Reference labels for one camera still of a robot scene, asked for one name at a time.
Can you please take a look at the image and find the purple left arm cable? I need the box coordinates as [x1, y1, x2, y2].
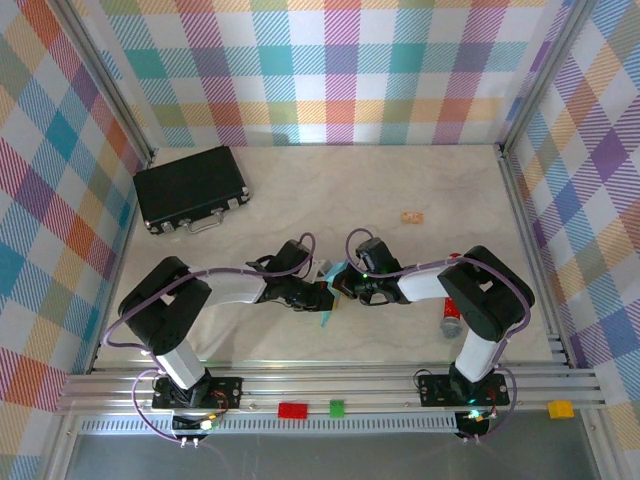
[102, 232, 320, 446]

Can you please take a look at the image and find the black controller board with LED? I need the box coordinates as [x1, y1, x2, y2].
[455, 408, 492, 444]
[171, 412, 222, 449]

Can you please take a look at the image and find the light blue paper sheet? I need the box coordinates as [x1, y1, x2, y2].
[319, 260, 351, 329]

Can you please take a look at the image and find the aluminium corner post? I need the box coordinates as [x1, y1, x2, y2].
[47, 0, 160, 169]
[497, 0, 601, 156]

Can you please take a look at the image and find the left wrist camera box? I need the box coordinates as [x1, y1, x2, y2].
[307, 259, 332, 284]

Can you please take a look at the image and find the aluminium side rail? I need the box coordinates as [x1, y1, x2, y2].
[497, 144, 575, 369]

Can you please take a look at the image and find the grey slotted cable duct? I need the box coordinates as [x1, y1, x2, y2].
[78, 416, 460, 436]

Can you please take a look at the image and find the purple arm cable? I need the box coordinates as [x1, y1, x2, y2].
[102, 232, 320, 446]
[346, 228, 535, 444]

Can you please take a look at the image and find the black briefcase with metal handle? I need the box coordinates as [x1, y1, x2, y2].
[132, 145, 253, 235]

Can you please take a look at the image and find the aluminium mounting rail frame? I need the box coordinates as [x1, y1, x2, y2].
[54, 362, 609, 416]

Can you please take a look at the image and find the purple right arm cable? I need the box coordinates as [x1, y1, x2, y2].
[346, 228, 535, 444]

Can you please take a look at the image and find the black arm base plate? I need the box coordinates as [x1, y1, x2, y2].
[151, 375, 245, 412]
[417, 373, 512, 407]

